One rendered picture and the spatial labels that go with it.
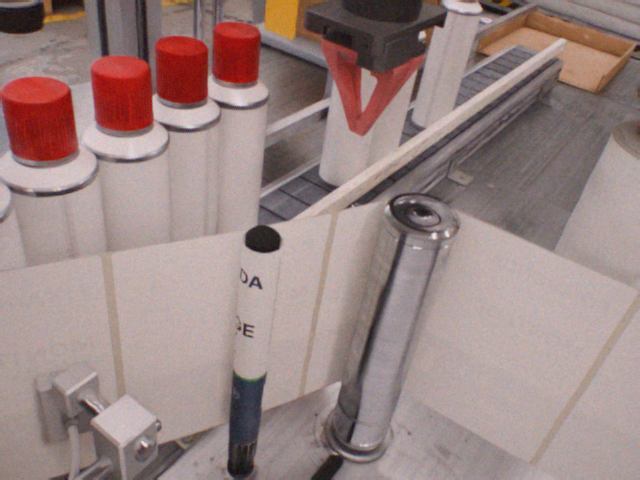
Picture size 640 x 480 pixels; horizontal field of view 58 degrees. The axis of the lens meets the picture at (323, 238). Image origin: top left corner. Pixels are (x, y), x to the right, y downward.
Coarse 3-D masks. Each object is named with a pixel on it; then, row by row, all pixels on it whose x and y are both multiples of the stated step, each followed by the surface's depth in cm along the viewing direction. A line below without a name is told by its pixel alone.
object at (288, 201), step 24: (528, 48) 115; (480, 72) 100; (504, 72) 102; (456, 96) 90; (504, 96) 93; (408, 120) 81; (432, 144) 76; (312, 168) 67; (408, 168) 70; (288, 192) 62; (312, 192) 63; (264, 216) 58; (288, 216) 59
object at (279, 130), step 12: (516, 12) 103; (528, 12) 107; (492, 24) 95; (504, 24) 99; (480, 36) 92; (312, 108) 61; (324, 108) 61; (288, 120) 58; (300, 120) 58; (312, 120) 60; (276, 132) 56; (288, 132) 57
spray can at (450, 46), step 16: (448, 0) 70; (464, 0) 69; (448, 16) 70; (464, 16) 69; (448, 32) 71; (464, 32) 71; (432, 48) 73; (448, 48) 72; (464, 48) 72; (432, 64) 74; (448, 64) 73; (464, 64) 74; (432, 80) 75; (448, 80) 74; (432, 96) 76; (448, 96) 76; (416, 112) 79; (432, 112) 77; (448, 112) 78
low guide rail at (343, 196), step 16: (560, 48) 109; (528, 64) 96; (512, 80) 91; (480, 96) 82; (496, 96) 87; (464, 112) 78; (432, 128) 72; (448, 128) 75; (416, 144) 68; (384, 160) 64; (400, 160) 66; (368, 176) 61; (384, 176) 64; (336, 192) 57; (352, 192) 58; (320, 208) 55; (336, 208) 57
